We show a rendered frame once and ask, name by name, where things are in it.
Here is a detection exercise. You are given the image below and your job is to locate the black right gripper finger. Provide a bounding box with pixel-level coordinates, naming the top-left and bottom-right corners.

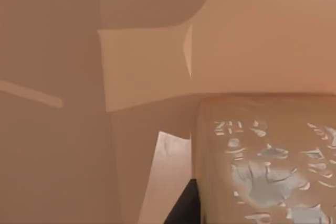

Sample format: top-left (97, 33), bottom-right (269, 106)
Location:
top-left (163, 178), bottom-right (204, 224)

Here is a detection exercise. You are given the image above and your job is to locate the salmon-coloured box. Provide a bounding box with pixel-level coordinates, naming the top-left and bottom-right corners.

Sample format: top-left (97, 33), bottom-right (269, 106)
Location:
top-left (0, 0), bottom-right (336, 224)

